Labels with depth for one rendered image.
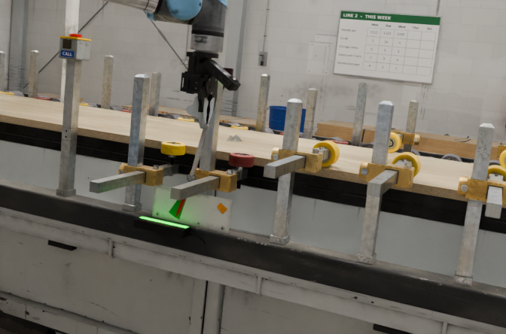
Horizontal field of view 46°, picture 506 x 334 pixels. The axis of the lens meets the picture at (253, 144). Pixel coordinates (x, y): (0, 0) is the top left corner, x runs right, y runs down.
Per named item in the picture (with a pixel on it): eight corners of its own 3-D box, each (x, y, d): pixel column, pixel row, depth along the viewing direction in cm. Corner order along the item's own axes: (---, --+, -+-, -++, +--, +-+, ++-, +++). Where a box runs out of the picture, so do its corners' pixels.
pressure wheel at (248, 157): (245, 192, 187) (248, 156, 185) (221, 188, 189) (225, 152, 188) (254, 188, 194) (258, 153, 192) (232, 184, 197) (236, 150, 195)
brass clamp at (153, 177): (153, 186, 182) (154, 171, 181) (116, 180, 187) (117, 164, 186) (163, 184, 187) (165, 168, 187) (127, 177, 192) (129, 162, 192)
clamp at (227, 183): (229, 192, 173) (230, 175, 172) (187, 184, 178) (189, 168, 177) (236, 189, 178) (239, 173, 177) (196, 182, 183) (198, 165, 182)
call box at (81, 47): (75, 62, 188) (77, 37, 187) (58, 59, 191) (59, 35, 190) (89, 62, 195) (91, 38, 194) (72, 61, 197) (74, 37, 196)
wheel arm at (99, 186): (98, 196, 162) (99, 181, 162) (88, 194, 163) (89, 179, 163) (178, 175, 202) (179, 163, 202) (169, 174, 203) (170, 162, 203)
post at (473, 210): (465, 313, 151) (495, 125, 144) (451, 309, 152) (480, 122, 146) (466, 308, 154) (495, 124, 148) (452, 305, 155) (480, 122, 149)
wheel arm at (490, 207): (501, 220, 123) (504, 202, 123) (483, 216, 125) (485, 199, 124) (501, 184, 169) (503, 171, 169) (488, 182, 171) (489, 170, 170)
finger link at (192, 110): (187, 126, 170) (190, 93, 169) (205, 129, 168) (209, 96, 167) (181, 126, 167) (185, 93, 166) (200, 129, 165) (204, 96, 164)
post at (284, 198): (280, 268, 169) (299, 99, 163) (269, 265, 170) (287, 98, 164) (284, 265, 172) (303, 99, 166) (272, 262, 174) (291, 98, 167)
